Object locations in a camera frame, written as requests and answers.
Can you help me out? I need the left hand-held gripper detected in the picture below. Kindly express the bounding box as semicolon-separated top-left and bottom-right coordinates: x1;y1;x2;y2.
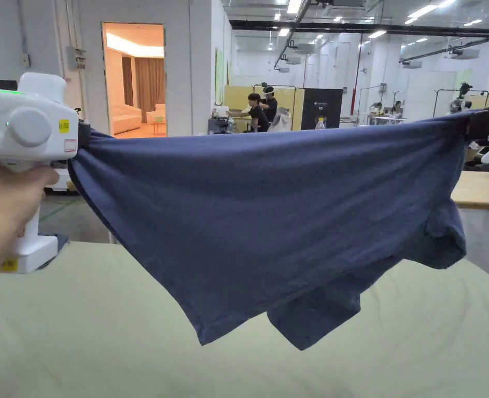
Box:
0;72;92;275

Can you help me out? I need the dark blue shirt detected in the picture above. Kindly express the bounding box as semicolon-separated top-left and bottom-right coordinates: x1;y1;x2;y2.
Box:
67;110;478;351

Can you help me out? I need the person's left hand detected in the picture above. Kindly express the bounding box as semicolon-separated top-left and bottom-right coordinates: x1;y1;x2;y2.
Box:
0;157;61;306

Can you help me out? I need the wooden table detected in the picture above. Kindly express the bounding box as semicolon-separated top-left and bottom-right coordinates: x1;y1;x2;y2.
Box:
451;170;489;210

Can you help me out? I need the white sofa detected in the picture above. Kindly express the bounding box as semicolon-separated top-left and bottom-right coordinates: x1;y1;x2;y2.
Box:
109;103;143;136

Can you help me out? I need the group of people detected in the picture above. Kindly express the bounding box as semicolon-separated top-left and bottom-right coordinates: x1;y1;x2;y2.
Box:
370;101;404;117

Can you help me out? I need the white armchair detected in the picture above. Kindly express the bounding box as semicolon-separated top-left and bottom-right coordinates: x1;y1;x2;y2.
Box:
146;103;166;125

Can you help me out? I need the cluttered desk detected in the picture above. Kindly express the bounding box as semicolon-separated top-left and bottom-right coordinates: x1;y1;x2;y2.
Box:
207;106;247;136

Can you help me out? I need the bed with pale green sheet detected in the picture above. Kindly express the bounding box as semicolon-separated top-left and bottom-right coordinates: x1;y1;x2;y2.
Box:
0;239;489;398

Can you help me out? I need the grey wall box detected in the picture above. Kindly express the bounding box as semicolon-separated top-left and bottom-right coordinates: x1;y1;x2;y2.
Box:
65;46;88;71

